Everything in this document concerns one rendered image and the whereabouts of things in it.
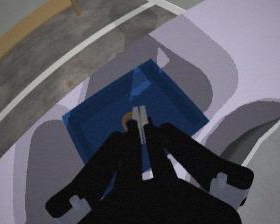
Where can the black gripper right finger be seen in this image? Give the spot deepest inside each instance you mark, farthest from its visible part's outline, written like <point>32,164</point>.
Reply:
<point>229,181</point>

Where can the grey round turning table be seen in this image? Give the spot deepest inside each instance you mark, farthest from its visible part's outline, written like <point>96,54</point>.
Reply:
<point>262,205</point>

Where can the bronze ring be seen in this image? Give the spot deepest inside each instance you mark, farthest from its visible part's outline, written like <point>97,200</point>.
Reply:
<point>125,118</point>

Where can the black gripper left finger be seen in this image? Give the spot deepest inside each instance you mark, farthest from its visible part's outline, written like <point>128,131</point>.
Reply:
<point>74,201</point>

